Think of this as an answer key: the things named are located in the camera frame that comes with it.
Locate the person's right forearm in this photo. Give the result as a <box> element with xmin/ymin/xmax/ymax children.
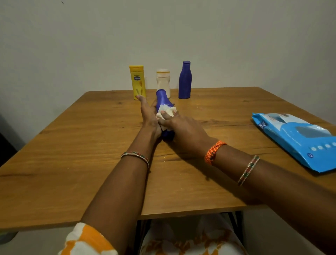
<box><xmin>210</xmin><ymin>146</ymin><xmax>336</xmax><ymax>255</ymax></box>

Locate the person's right hand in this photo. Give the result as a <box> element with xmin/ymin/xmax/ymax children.
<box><xmin>157</xmin><ymin>110</ymin><xmax>219</xmax><ymax>161</ymax></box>

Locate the blue wet wipes pack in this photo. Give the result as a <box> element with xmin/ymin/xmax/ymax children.
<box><xmin>251</xmin><ymin>112</ymin><xmax>336</xmax><ymax>173</ymax></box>

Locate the orange thread wristband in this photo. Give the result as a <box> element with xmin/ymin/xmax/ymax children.
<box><xmin>204</xmin><ymin>140</ymin><xmax>227</xmax><ymax>166</ymax></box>

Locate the thin beaded bangle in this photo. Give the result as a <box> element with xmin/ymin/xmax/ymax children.
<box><xmin>237</xmin><ymin>155</ymin><xmax>261</xmax><ymax>187</ymax></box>
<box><xmin>120</xmin><ymin>151</ymin><xmax>150</xmax><ymax>168</ymax></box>

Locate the white bottle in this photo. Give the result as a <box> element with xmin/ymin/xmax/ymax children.
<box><xmin>156</xmin><ymin>69</ymin><xmax>171</xmax><ymax>99</ymax></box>

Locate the black metal table leg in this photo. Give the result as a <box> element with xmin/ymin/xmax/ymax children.
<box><xmin>227</xmin><ymin>211</ymin><xmax>245</xmax><ymax>245</ymax></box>
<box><xmin>134</xmin><ymin>219</ymin><xmax>152</xmax><ymax>255</ymax></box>

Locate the person's left hand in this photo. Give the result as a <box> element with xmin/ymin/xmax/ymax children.
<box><xmin>135</xmin><ymin>95</ymin><xmax>162</xmax><ymax>143</ymax></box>

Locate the grey bin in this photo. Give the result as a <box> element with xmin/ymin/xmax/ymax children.
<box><xmin>0</xmin><ymin>231</ymin><xmax>19</xmax><ymax>245</ymax></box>

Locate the person's left forearm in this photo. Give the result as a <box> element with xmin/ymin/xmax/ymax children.
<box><xmin>80</xmin><ymin>135</ymin><xmax>158</xmax><ymax>255</ymax></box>

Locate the yellow bottle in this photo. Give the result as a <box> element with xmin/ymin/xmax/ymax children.
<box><xmin>128</xmin><ymin>65</ymin><xmax>147</xmax><ymax>101</ymax></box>

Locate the white wet wipe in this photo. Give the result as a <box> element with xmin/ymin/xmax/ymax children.
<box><xmin>156</xmin><ymin>104</ymin><xmax>178</xmax><ymax>132</ymax></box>

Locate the blue scribbled bottle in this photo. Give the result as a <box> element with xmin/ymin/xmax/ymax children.
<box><xmin>178</xmin><ymin>61</ymin><xmax>192</xmax><ymax>100</ymax></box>
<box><xmin>156</xmin><ymin>89</ymin><xmax>176</xmax><ymax>142</ymax></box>

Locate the wooden table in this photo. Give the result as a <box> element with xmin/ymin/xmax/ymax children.
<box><xmin>0</xmin><ymin>87</ymin><xmax>336</xmax><ymax>232</ymax></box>

